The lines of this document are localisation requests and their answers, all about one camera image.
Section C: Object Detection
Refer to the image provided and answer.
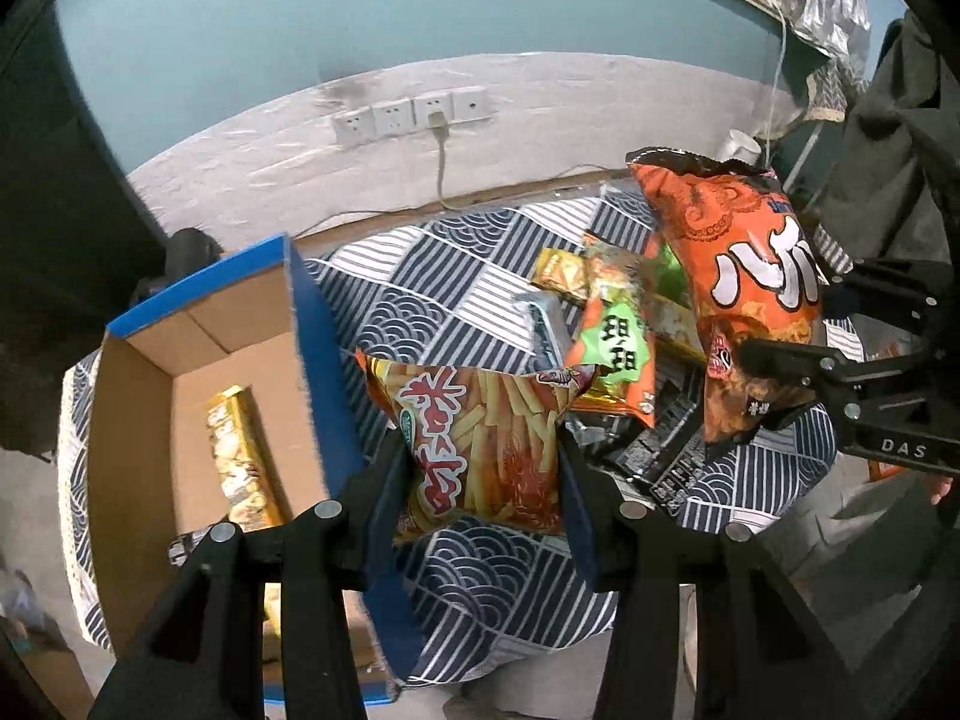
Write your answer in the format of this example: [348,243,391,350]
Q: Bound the large orange chip bag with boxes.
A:
[625,146,823,444]

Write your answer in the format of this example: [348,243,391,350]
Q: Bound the gold snack bar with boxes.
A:
[205,385,285,532]

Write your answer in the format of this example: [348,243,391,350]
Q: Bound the black snack packet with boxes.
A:
[565,358,711,520]

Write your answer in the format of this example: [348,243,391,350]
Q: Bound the orange green snack bag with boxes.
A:
[563,234,659,431]

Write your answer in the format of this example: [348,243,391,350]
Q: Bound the long gold snack bag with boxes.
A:
[532,249,706,364]

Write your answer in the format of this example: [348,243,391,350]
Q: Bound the silver foil snack pack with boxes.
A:
[512,289,573,371]

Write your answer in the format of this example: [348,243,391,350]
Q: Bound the french fries snack bag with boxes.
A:
[355,351,597,541]

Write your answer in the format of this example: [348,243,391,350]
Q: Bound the person right hand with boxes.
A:
[926,475,953,505]

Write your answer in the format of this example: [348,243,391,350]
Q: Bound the white cup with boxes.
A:
[716,128,761,166]

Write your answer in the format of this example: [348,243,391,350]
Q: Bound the blue cardboard box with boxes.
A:
[86,236,412,718]

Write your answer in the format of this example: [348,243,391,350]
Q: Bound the navy white patterned tablecloth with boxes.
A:
[56,177,869,688]

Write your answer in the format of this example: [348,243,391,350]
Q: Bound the black round object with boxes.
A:
[130,227,223,305]

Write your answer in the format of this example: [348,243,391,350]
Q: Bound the white plug and cable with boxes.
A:
[426,110,490,213]

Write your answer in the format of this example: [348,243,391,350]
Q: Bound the white wall socket strip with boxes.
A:
[332,86,494,146]

